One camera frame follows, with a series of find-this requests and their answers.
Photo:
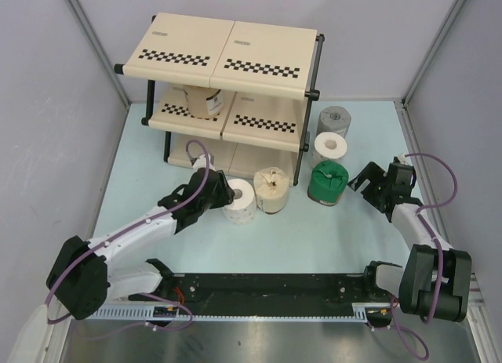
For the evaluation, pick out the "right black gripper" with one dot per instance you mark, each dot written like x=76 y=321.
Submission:
x=372 y=172

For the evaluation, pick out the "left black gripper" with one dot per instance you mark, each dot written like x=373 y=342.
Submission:
x=225 y=194

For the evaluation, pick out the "white dotted paper roll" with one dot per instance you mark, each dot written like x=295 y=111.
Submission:
x=243 y=209

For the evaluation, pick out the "cream paper roll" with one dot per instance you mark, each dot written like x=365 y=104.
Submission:
x=271 y=187

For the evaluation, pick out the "white flowered paper roll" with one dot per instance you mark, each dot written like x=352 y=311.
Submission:
x=328 y=146

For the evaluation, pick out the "brown paper roll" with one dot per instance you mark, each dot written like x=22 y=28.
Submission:
x=203 y=102

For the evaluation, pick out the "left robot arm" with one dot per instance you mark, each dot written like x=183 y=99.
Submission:
x=86 y=274

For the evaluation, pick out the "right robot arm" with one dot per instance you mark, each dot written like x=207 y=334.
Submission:
x=435 y=282

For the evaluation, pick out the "beige three-tier shelf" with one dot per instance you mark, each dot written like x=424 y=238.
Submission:
x=267 y=74

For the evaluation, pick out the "green wrapped paper roll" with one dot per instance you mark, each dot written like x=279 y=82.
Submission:
x=328 y=182

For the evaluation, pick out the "grey wrapped paper roll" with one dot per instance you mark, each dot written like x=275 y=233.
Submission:
x=334 y=119

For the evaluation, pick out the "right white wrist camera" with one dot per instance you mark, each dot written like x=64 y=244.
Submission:
x=401 y=159

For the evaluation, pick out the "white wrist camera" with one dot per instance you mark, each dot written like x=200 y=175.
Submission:
x=201 y=160
x=401 y=159

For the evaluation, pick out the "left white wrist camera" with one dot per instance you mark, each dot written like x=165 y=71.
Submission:
x=201 y=160

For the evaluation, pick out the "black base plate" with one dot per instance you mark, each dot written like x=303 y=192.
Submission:
x=297 y=297

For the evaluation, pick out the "aluminium frame rail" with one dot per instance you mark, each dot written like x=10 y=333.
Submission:
x=475 y=296

